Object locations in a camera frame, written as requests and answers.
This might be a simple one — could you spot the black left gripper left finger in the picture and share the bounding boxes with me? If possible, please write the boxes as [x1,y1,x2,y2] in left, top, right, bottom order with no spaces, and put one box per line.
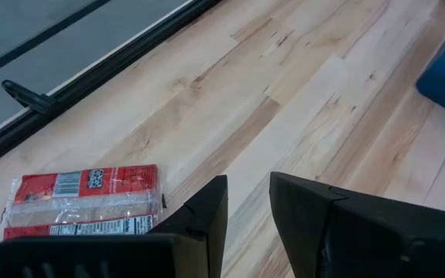
[0,174,229,278]

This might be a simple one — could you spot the black frame clip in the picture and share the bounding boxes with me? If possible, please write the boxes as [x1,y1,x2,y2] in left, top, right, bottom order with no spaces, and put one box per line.
[1,79,56,116]

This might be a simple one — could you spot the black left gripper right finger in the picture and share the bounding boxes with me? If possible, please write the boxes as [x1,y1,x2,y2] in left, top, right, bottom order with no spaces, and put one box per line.
[268,171,445,278]

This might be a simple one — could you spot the blue plastic basket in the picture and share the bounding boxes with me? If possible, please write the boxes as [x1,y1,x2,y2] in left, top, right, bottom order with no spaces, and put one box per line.
[415,13,445,123]

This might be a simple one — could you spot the black aluminium table frame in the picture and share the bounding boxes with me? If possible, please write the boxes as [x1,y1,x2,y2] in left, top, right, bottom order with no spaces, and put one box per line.
[0,0,223,175]

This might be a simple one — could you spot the red clear popcorn bag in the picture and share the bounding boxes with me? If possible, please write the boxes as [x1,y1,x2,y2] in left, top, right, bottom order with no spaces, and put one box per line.
[0,164,165,241]

